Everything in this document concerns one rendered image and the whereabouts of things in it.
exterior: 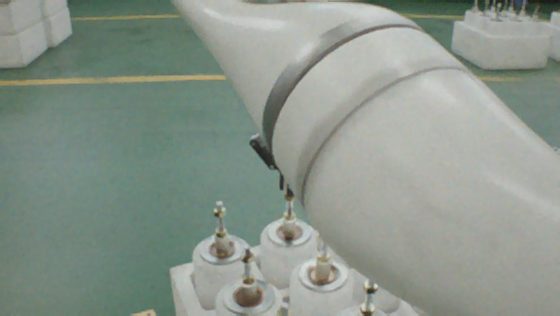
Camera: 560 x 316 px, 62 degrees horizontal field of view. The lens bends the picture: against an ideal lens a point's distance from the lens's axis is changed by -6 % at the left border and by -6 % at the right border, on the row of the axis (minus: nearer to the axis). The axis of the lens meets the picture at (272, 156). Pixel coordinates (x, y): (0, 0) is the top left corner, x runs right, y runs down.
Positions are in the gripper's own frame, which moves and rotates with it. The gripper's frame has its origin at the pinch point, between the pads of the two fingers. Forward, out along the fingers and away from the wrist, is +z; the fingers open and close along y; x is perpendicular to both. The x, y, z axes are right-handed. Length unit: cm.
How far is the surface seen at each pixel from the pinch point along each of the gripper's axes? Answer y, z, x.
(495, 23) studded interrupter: 103, 10, 190
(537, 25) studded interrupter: 128, 11, 194
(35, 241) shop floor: -65, 35, 26
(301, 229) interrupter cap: 2.1, 9.7, 0.8
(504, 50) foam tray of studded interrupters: 109, 24, 187
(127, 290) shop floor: -35, 35, 11
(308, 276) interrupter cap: 3.2, 9.8, -11.1
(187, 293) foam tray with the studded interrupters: -16.2, 17.1, -8.2
